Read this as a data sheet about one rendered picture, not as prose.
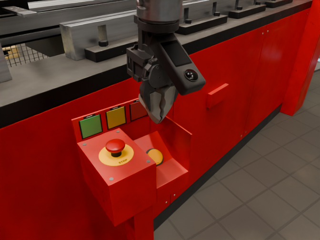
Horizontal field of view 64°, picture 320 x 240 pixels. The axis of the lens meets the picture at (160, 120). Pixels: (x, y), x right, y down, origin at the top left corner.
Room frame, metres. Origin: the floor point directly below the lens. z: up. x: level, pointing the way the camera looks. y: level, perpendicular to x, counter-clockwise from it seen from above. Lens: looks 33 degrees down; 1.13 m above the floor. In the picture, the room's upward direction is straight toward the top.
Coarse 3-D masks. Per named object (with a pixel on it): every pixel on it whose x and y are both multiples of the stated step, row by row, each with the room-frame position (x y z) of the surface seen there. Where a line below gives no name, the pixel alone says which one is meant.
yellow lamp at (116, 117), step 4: (120, 108) 0.51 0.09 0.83; (108, 112) 0.50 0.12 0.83; (112, 112) 0.50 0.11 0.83; (116, 112) 0.51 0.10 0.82; (120, 112) 0.51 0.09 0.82; (124, 112) 0.52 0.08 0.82; (108, 116) 0.50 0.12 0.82; (112, 116) 0.50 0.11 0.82; (116, 116) 0.51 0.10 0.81; (120, 116) 0.51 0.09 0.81; (124, 116) 0.52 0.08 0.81; (108, 120) 0.49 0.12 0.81; (112, 120) 0.50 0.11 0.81; (116, 120) 0.51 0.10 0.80; (120, 120) 0.51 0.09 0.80; (124, 120) 0.52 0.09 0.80; (108, 124) 0.49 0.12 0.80; (112, 124) 0.50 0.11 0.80; (116, 124) 0.51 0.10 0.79; (120, 124) 0.51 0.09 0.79
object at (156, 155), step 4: (148, 152) 0.48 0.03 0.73; (152, 152) 0.48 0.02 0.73; (156, 152) 0.48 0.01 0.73; (160, 152) 0.48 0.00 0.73; (152, 156) 0.47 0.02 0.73; (156, 156) 0.47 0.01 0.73; (160, 156) 0.47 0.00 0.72; (156, 160) 0.46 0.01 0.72; (160, 160) 0.46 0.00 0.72; (156, 164) 0.46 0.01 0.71
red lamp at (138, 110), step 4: (132, 104) 0.53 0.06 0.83; (136, 104) 0.54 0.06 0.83; (140, 104) 0.55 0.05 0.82; (132, 108) 0.53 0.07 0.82; (136, 108) 0.54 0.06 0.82; (140, 108) 0.55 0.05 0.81; (144, 108) 0.55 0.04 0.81; (132, 112) 0.53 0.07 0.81; (136, 112) 0.54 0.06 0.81; (140, 112) 0.55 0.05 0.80; (144, 112) 0.55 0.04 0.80; (132, 116) 0.53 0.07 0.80; (136, 116) 0.54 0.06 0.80; (140, 116) 0.55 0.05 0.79
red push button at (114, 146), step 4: (112, 140) 0.42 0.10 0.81; (116, 140) 0.42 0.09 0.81; (120, 140) 0.42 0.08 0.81; (108, 144) 0.41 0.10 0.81; (112, 144) 0.41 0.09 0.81; (116, 144) 0.41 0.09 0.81; (120, 144) 0.41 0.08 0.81; (124, 144) 0.41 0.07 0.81; (108, 148) 0.40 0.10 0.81; (112, 148) 0.40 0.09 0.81; (116, 148) 0.40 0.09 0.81; (120, 148) 0.40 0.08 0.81; (112, 152) 0.39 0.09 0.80; (116, 152) 0.40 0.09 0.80; (120, 152) 0.41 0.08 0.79; (112, 156) 0.40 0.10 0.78; (116, 156) 0.40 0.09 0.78
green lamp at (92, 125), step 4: (96, 116) 0.48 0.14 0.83; (84, 120) 0.46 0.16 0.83; (88, 120) 0.47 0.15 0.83; (92, 120) 0.47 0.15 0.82; (96, 120) 0.48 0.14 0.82; (80, 124) 0.46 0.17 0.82; (84, 124) 0.46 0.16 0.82; (88, 124) 0.47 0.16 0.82; (92, 124) 0.47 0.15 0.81; (96, 124) 0.48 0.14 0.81; (100, 124) 0.48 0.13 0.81; (84, 128) 0.46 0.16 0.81; (88, 128) 0.47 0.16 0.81; (92, 128) 0.47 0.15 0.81; (96, 128) 0.48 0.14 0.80; (100, 128) 0.48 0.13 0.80; (84, 132) 0.46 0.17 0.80; (88, 132) 0.47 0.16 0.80; (92, 132) 0.47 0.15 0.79; (96, 132) 0.48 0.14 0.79; (84, 136) 0.46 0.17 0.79; (88, 136) 0.46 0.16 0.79
